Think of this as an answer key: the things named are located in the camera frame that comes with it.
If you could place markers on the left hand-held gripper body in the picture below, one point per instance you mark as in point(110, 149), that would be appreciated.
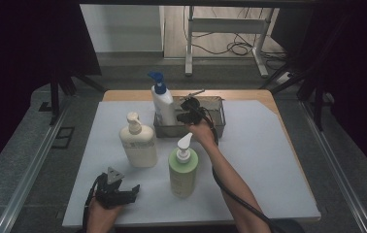
point(108, 194)

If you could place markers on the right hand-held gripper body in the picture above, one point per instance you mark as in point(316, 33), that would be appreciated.
point(197, 113)

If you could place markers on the white bottle with blue pump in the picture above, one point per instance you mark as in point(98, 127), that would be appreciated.
point(163, 106)

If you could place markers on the cream pump bottle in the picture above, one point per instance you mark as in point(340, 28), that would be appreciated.
point(139, 145)

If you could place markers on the person's right hand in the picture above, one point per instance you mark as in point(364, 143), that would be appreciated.
point(202, 132)

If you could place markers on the person's left hand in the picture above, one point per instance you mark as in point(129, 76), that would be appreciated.
point(102, 215)

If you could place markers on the green pump bottle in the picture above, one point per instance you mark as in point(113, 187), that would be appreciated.
point(183, 174)

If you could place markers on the white power strip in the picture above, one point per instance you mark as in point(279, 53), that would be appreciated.
point(284, 77)

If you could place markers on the white cabinet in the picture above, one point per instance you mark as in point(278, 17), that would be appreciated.
point(123, 29)

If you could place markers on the black metal stand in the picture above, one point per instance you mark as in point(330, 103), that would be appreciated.
point(54, 97)
point(317, 106)

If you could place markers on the black curtain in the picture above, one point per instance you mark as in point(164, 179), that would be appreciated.
point(16, 48)
point(359, 64)

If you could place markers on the aluminium rail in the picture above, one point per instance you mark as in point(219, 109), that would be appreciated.
point(337, 168)
point(26, 181)

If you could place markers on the white metal desk frame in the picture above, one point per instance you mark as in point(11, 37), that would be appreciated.
point(226, 25)

